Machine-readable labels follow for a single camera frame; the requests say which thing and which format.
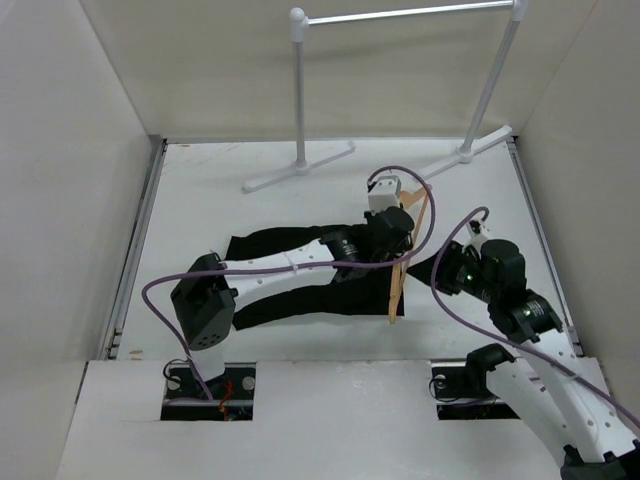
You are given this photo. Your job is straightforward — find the black trousers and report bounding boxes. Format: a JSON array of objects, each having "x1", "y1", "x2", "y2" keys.
[{"x1": 219, "y1": 223, "x2": 444, "y2": 332}]

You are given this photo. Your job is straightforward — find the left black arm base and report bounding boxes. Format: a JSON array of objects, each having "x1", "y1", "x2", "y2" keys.
[{"x1": 160, "y1": 359, "x2": 257, "y2": 422}]

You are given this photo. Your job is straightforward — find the left metal table rail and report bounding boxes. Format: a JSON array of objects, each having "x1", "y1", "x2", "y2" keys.
[{"x1": 96, "y1": 135, "x2": 167, "y2": 360}]

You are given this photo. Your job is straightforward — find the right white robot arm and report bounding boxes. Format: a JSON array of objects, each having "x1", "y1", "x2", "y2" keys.
[{"x1": 430, "y1": 240, "x2": 639, "y2": 479}]

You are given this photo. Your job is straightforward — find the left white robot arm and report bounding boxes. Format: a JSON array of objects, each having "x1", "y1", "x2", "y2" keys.
[{"x1": 170, "y1": 206, "x2": 414, "y2": 399}]

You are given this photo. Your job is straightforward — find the wooden clothes hanger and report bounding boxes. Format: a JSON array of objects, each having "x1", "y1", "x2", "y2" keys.
[{"x1": 387, "y1": 188, "x2": 429, "y2": 325}]

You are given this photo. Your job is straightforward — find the right metal table rail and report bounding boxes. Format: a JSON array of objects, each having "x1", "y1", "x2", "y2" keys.
[{"x1": 506, "y1": 136, "x2": 585, "y2": 357}]

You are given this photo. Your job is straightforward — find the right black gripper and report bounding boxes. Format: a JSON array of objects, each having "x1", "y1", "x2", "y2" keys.
[{"x1": 405, "y1": 239, "x2": 499, "y2": 304}]

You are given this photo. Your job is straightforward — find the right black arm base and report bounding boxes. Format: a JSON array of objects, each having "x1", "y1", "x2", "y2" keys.
[{"x1": 428, "y1": 364, "x2": 519, "y2": 421}]

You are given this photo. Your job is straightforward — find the metal table rail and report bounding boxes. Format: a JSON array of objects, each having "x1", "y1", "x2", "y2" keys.
[
  {"x1": 506, "y1": 136, "x2": 585, "y2": 357},
  {"x1": 96, "y1": 135, "x2": 167, "y2": 360}
]

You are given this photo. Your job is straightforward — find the white clothes rack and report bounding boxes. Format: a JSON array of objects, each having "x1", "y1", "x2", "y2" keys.
[{"x1": 242, "y1": 0, "x2": 532, "y2": 194}]

